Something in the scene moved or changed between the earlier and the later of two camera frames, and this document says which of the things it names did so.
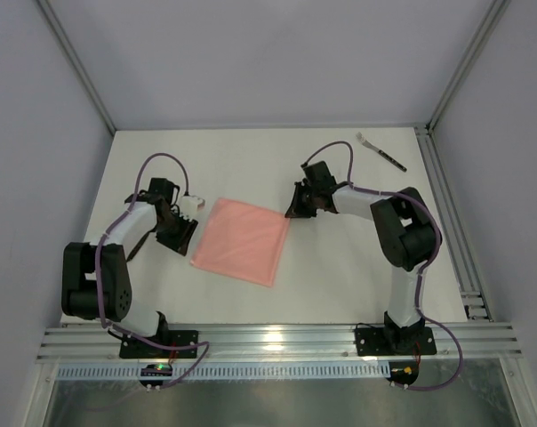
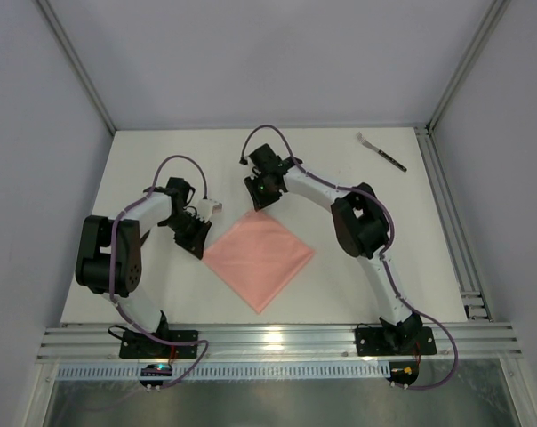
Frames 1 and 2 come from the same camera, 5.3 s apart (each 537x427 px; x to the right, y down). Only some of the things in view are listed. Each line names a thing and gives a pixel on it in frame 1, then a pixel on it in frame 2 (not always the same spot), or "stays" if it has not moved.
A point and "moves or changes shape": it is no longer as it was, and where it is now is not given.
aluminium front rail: (284, 343) stays
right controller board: (403, 373) stays
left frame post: (76, 60) stays
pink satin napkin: (243, 240) moves or changes shape
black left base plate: (136, 348) stays
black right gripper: (304, 201) to (260, 190)
